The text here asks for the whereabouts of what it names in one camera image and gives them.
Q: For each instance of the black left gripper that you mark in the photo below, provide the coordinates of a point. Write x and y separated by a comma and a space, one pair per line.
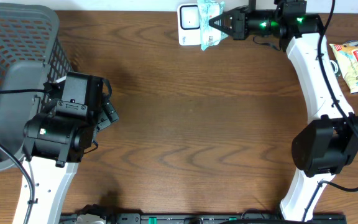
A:
110, 112

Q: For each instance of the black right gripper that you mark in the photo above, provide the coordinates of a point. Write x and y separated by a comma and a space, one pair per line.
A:
237, 27

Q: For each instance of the teal candy wrapper packet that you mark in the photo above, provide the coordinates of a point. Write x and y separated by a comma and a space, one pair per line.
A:
209, 9

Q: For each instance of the dark green round-label packet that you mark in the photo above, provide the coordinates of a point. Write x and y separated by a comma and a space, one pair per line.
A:
336, 68

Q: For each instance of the large white snack bag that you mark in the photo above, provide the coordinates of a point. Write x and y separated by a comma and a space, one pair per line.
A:
346, 55

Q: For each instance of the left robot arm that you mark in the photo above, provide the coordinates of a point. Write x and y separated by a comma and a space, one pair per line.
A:
55, 141

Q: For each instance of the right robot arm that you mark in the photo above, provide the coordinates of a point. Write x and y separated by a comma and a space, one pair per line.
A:
329, 142

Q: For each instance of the grey plastic basket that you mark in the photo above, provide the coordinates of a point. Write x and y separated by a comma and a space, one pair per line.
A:
30, 55

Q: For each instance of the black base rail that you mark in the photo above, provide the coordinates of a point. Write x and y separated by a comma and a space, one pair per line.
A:
136, 218

